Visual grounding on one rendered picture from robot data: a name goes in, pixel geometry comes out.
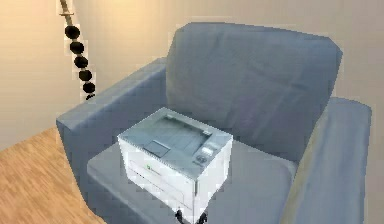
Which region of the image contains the white and grey printer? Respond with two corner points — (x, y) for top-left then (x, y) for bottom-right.
(117, 106), (234, 224)

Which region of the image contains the blue-grey armchair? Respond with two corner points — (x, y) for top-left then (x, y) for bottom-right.
(55, 21), (373, 224)

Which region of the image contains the floor lamp with black balls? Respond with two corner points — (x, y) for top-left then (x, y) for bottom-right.
(58, 0), (97, 101)

